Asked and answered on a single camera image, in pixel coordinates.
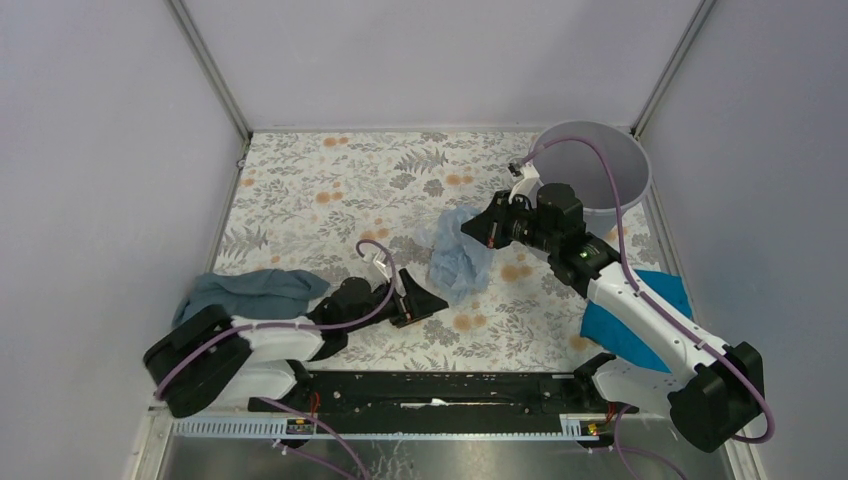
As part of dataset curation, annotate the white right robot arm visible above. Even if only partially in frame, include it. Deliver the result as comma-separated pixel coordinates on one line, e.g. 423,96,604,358
461,183,767,453

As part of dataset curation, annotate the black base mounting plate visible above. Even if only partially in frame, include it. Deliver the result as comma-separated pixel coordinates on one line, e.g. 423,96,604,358
280,370,610,430

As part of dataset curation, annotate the slotted cable duct rail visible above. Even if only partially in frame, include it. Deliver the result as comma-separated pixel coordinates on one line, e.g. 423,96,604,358
172,415,601,443

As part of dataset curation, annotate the grey plastic trash bin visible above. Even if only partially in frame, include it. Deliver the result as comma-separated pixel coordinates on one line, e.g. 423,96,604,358
529,120,653,237

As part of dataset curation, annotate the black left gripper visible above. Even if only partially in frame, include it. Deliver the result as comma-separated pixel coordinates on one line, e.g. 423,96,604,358
345,268,448,333

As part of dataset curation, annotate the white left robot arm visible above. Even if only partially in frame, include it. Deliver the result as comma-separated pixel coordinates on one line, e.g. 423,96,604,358
142,269,449,418

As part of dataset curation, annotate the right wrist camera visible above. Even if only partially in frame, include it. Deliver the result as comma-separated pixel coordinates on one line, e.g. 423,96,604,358
508,161,542,203

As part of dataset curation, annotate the grey-blue cloth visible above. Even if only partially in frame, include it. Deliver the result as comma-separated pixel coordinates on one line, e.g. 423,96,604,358
171,269,330,328

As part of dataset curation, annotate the bright blue cloth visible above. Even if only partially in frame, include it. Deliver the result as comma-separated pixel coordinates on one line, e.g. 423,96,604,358
580,269,692,373

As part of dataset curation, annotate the light blue plastic trash bag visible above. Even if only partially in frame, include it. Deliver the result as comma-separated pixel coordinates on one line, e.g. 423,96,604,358
414,205,494,304

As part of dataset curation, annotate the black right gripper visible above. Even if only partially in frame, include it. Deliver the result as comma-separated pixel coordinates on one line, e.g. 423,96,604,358
460,190,557,254

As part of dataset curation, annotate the floral patterned table mat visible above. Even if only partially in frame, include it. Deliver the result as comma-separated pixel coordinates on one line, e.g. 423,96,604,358
186,131,664,374

